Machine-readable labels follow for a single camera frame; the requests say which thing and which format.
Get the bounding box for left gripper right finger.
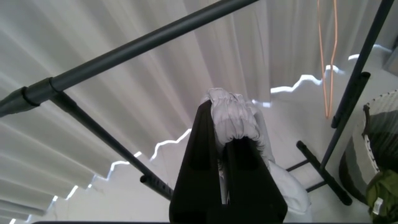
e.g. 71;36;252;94
222;138;289;223

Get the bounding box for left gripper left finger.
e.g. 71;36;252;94
169;99;224;223

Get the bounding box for pale grey shorts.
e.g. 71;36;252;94
200;87;313;223

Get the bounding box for pink clothes hanger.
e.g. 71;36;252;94
317;0;339;119

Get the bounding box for white laundry basket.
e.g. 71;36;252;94
338;90;398;206

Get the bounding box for black clothes rack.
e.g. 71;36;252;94
0;0;396;207

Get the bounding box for green garment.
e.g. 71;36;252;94
366;169;398;223

